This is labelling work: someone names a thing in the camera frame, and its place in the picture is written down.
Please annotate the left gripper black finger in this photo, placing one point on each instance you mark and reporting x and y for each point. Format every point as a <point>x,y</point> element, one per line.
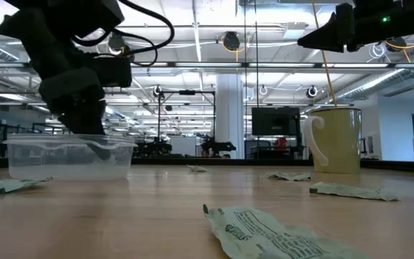
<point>72,122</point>
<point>97,120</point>

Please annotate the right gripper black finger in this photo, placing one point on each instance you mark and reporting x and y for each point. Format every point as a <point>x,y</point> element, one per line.
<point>329,34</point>

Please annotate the black background robot arm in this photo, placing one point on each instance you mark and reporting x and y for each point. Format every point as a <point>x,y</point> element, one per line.
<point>217,146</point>

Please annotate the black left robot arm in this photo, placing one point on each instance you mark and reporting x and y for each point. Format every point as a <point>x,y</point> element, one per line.
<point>49,21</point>

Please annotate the small green stevia packet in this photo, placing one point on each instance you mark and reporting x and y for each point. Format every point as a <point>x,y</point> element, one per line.
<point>197,168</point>

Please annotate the flat crumpled green stevia packet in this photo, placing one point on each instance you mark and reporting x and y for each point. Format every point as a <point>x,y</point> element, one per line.
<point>288,176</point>

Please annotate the long green stevia packet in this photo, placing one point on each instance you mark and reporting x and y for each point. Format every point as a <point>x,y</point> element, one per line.
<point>350,190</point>

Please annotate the large printed green stevia packet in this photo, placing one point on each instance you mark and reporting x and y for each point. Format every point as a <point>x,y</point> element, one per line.
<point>264,234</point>

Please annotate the wooden stirring stick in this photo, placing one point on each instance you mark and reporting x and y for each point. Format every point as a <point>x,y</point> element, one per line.
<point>325,57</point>

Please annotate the clear plastic container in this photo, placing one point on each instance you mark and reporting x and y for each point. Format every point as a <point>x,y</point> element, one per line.
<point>49,162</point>

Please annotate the white board panel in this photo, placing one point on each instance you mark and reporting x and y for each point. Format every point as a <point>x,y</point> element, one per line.
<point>183,146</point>

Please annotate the black computer monitor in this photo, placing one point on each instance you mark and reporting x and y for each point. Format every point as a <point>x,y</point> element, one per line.
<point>275,121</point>

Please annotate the red chair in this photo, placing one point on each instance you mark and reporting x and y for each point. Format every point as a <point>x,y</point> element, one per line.
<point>280,142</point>

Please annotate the long ceiling light bar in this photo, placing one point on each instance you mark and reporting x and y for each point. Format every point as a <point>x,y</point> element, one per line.
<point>207,65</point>

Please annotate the white building column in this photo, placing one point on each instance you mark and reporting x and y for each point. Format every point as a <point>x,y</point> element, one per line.
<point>229,115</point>

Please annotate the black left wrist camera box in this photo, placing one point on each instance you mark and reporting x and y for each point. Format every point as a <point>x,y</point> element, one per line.
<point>111,72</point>

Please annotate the black metal frame rig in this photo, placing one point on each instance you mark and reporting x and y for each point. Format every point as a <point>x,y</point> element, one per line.
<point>159,118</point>

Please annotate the black table edge rail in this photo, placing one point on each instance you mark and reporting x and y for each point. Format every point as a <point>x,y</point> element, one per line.
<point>210,162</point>

